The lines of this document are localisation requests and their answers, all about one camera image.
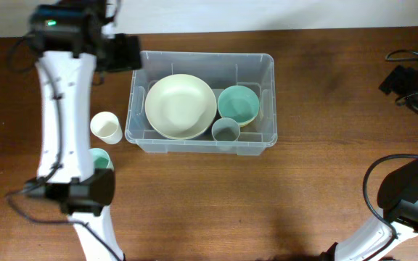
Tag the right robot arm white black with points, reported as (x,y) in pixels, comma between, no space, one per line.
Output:
(395,218)

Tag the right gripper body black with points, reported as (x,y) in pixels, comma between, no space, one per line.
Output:
(410,85)

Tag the clear plastic storage container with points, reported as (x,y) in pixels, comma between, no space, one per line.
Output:
(219,71)

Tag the cream cup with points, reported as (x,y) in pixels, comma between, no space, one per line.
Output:
(106,126)

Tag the yellow bowl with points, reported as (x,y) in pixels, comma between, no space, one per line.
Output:
(247,122)

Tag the green cup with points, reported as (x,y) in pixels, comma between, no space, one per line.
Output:
(101,159)

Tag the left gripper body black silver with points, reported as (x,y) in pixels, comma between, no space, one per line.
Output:
(124,54)

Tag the green bowl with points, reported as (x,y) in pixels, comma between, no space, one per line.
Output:
(239,103)

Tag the grey cup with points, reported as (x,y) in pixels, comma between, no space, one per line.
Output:
(225,129)

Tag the cream plate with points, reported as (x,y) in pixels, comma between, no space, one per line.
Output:
(180,106)

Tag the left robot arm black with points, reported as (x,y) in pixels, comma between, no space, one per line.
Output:
(73,40)

